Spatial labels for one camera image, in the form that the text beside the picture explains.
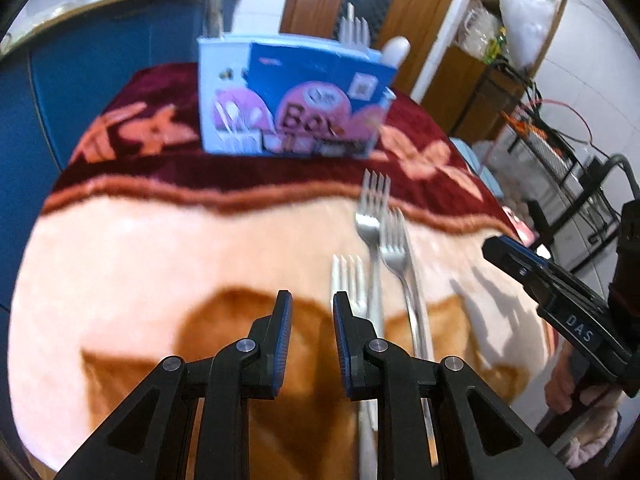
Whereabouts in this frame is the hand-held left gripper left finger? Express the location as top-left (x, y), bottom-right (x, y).
top-left (57, 290), bottom-right (293, 480)

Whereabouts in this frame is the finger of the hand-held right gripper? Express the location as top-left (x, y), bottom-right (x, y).
top-left (481, 236), bottom-right (562, 312)

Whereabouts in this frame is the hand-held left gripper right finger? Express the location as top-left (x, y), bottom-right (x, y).
top-left (332, 290), bottom-right (573, 480)

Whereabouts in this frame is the white plastic fork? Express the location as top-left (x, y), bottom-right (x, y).
top-left (331, 254), bottom-right (386, 480)

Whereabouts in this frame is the blue white utensil box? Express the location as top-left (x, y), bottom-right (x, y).
top-left (196, 34), bottom-right (399, 160)

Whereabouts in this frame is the white plastic spoon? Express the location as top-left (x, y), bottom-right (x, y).
top-left (382, 36), bottom-right (412, 67)

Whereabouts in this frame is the light blue lidded box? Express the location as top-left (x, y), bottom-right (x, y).
top-left (449, 137), bottom-right (497, 197)

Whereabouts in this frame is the black bent tube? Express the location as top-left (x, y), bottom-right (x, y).
top-left (587, 154), bottom-right (640, 243)

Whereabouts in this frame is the wooden shelf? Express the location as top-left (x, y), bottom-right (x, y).
top-left (415, 0), bottom-right (540, 128)

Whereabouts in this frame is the white plastic bag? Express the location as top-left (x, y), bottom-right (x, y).
top-left (487, 0), bottom-right (569, 69)

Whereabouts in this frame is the wooden door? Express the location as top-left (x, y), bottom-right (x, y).
top-left (279, 0), bottom-right (471, 103)

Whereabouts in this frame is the blue base cabinet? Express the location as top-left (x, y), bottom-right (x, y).
top-left (0, 0), bottom-right (246, 216)

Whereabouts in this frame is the black wire rack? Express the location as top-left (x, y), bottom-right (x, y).
top-left (500, 100), bottom-right (640, 273)

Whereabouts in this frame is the red cable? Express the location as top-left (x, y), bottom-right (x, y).
top-left (515, 100), bottom-right (602, 147)

